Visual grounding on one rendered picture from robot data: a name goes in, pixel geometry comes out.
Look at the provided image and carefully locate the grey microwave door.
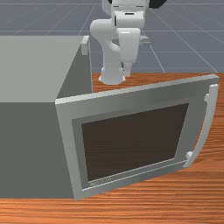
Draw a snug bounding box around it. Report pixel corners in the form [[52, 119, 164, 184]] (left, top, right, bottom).
[[54, 73, 221, 201]]

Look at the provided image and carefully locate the grey microwave oven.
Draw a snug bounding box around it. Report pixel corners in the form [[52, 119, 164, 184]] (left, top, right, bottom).
[[0, 35, 94, 200]]

